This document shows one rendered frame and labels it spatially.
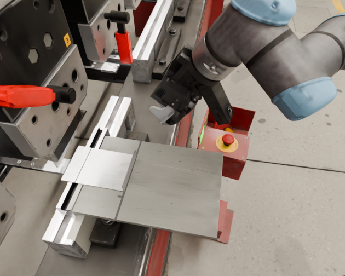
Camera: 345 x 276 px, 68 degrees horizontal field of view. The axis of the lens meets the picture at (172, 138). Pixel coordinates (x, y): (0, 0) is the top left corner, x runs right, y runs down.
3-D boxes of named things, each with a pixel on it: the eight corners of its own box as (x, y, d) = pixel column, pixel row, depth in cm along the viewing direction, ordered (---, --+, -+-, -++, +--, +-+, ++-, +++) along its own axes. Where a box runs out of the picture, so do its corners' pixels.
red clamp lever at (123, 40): (133, 66, 48) (126, 15, 41) (112, 64, 49) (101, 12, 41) (136, 61, 49) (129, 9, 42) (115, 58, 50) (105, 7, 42)
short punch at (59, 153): (63, 168, 43) (40, 132, 35) (51, 167, 43) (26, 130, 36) (86, 124, 49) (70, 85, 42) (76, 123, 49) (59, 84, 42)
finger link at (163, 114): (144, 111, 61) (161, 91, 53) (165, 125, 62) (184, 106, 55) (139, 121, 59) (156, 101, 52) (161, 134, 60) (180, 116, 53)
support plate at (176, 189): (216, 240, 44) (217, 238, 44) (73, 213, 47) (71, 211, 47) (222, 155, 55) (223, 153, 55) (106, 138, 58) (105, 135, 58)
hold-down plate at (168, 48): (167, 80, 89) (167, 73, 87) (151, 78, 90) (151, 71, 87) (181, 34, 107) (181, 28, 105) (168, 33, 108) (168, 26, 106)
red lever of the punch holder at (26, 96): (12, 87, 19) (77, 87, 29) (-36, 81, 20) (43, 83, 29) (13, 111, 20) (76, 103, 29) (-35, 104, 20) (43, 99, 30)
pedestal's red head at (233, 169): (238, 180, 89) (251, 150, 75) (193, 168, 92) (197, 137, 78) (246, 137, 101) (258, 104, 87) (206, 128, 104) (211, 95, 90)
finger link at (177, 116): (168, 110, 58) (188, 90, 51) (175, 115, 58) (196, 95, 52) (161, 126, 55) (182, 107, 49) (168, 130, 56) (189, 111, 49)
